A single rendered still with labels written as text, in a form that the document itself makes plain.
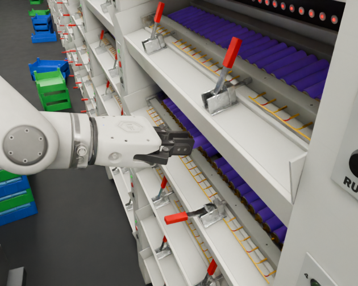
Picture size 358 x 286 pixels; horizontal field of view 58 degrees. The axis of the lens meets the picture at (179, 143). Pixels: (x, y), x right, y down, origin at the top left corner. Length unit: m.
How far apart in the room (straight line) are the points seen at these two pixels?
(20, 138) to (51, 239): 1.25
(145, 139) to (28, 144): 0.18
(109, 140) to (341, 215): 0.33
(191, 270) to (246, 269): 0.26
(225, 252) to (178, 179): 0.18
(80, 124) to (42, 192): 1.42
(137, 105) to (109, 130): 0.37
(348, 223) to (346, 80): 0.10
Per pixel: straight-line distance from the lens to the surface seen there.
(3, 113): 0.40
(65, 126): 0.48
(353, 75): 0.22
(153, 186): 0.91
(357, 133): 0.22
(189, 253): 0.75
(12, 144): 0.39
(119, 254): 1.48
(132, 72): 0.83
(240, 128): 0.38
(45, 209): 1.77
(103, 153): 0.48
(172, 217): 0.50
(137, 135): 0.50
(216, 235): 0.52
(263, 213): 0.51
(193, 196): 0.58
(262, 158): 0.34
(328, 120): 0.24
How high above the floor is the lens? 1.14
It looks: 33 degrees down
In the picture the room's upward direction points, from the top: straight up
